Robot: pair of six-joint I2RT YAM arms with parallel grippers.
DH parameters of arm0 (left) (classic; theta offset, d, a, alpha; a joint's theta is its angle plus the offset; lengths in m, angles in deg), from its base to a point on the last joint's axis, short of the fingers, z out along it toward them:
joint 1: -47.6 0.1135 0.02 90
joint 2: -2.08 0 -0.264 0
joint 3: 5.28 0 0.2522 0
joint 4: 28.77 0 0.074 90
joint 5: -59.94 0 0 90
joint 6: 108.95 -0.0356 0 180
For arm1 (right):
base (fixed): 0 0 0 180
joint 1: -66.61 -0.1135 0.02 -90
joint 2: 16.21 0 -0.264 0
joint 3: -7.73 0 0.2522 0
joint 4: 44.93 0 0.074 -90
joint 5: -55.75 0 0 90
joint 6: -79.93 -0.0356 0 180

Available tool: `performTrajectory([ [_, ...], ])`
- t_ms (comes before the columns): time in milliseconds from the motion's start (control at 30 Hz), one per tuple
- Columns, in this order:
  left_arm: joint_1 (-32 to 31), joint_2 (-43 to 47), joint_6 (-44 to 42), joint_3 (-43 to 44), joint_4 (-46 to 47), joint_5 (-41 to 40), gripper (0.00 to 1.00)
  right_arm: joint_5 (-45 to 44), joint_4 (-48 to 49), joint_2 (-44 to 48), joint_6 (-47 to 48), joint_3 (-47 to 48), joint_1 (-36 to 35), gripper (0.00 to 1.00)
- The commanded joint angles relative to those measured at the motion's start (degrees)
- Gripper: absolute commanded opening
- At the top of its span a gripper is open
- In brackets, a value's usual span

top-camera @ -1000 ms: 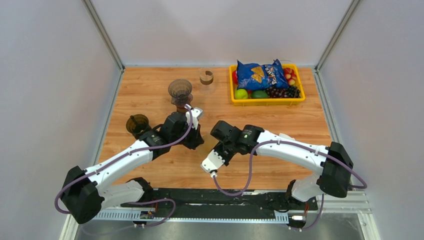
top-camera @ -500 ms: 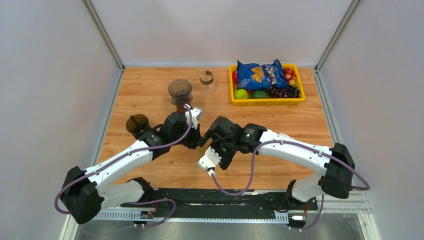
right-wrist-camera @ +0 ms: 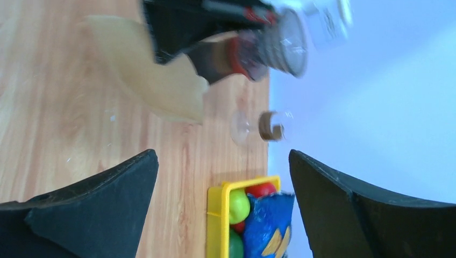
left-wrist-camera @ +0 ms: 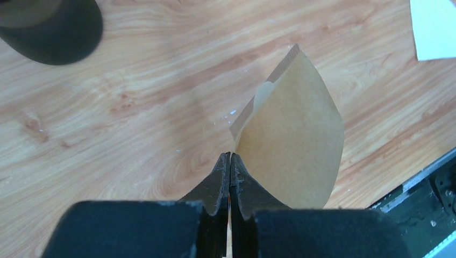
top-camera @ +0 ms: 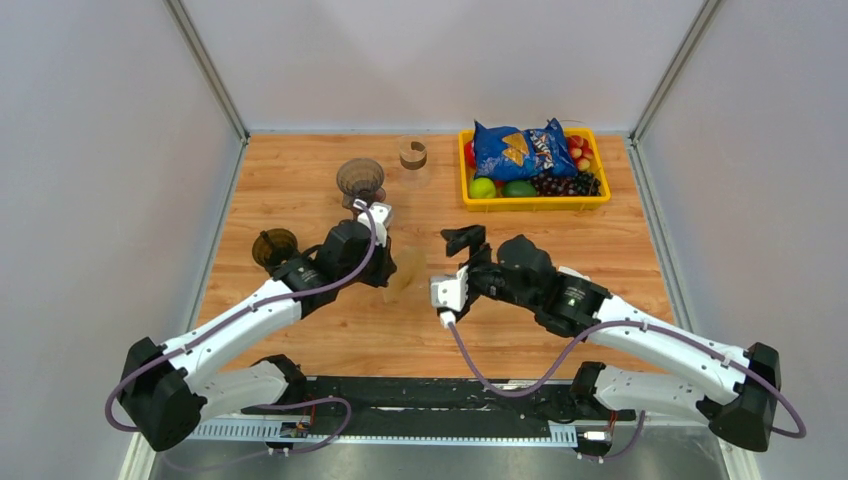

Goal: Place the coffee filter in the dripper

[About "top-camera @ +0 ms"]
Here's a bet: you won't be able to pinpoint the aluminium frame rail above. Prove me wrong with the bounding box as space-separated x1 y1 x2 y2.
119 380 763 480

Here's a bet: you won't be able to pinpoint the red-black coffee carafe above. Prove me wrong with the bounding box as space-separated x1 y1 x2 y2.
342 188 386 214

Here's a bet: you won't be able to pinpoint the red-yellow small fruits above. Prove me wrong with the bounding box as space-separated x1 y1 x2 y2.
566 135 595 172

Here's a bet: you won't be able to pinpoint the dark purple grape bunch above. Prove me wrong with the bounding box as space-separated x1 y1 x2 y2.
529 172 601 197

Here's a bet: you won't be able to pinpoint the dark green lime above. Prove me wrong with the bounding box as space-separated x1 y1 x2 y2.
501 180 538 198

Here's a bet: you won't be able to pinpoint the red fruit in bin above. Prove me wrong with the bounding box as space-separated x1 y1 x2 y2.
463 140 476 170

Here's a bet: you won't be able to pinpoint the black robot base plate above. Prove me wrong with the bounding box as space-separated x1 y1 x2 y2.
279 376 611 439

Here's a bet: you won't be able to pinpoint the yellow-green lime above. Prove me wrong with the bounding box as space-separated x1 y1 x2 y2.
468 177 497 200

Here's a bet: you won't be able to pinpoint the white paper sheet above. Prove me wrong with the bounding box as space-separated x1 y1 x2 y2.
557 266 590 280

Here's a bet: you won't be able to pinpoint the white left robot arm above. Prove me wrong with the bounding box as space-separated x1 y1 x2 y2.
104 206 396 452

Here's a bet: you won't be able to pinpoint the yellow plastic bin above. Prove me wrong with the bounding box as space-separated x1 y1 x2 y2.
457 127 612 213

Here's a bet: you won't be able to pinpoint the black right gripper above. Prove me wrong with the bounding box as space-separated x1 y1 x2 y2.
442 225 538 320

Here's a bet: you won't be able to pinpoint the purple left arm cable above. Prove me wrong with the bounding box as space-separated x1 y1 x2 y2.
103 201 379 458

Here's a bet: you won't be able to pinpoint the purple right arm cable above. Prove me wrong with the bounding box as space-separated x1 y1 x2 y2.
447 319 808 464

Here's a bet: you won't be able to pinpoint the brown paper coffee filter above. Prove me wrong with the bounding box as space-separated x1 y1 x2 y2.
383 247 427 304

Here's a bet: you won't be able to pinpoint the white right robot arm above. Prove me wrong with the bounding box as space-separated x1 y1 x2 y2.
431 225 781 452

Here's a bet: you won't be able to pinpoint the smoky transparent coffee dripper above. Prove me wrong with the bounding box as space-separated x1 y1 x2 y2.
336 158 385 200

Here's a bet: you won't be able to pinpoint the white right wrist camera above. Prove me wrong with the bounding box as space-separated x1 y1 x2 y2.
429 266 471 329

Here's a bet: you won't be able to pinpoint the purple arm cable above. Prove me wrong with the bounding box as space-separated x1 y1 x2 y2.
447 319 808 464
103 201 379 458

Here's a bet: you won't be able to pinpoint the clear glass with brown sleeve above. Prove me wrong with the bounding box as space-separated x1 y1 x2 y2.
398 135 429 189

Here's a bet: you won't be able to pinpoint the blue chips bag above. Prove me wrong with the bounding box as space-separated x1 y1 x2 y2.
472 118 578 182

